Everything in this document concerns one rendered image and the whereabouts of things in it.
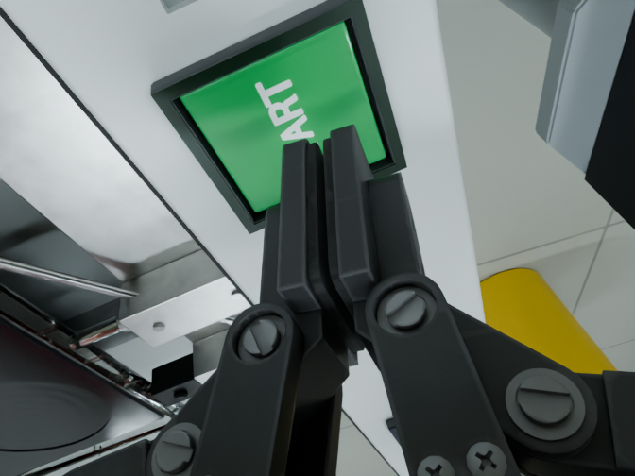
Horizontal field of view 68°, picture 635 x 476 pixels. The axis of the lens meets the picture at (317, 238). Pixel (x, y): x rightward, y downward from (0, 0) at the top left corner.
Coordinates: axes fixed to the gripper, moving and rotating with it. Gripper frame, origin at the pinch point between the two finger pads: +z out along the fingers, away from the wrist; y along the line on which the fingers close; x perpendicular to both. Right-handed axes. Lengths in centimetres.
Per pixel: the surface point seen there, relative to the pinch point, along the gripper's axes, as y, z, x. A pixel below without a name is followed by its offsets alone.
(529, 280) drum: 34, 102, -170
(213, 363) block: -14.4, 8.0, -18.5
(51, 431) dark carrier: -27.8, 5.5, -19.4
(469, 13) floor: 22, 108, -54
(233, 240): -4.8, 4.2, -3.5
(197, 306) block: -11.7, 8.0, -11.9
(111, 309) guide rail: -23.4, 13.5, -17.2
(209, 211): -4.9, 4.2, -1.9
